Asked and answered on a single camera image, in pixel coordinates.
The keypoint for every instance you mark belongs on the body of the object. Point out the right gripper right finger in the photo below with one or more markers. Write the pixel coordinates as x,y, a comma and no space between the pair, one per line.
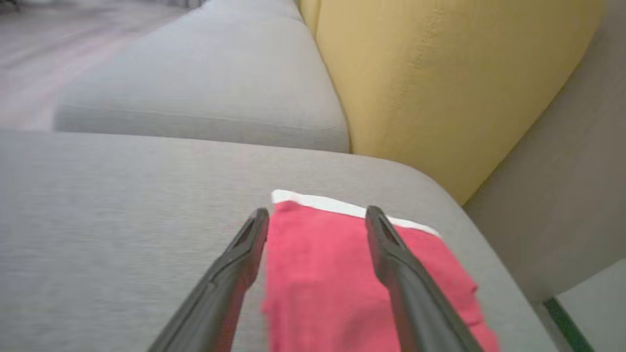
415,303

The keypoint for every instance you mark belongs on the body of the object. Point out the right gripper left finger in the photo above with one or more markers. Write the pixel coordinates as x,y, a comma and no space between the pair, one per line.
220,303

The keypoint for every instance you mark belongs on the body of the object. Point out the red basketball jersey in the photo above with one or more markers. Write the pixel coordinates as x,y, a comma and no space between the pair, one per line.
318,274

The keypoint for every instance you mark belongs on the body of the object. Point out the large grey sofa seat cushion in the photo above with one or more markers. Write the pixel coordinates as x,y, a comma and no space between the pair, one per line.
122,220

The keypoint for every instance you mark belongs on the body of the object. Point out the dark green strip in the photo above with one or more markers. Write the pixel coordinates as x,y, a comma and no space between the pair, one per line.
567,325

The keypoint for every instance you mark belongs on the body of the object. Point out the small grey sofa seat cushion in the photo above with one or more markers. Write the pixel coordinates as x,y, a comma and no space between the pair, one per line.
220,83

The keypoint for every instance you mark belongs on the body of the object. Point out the yellow sofa back cushion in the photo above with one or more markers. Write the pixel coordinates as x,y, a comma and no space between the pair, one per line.
440,83

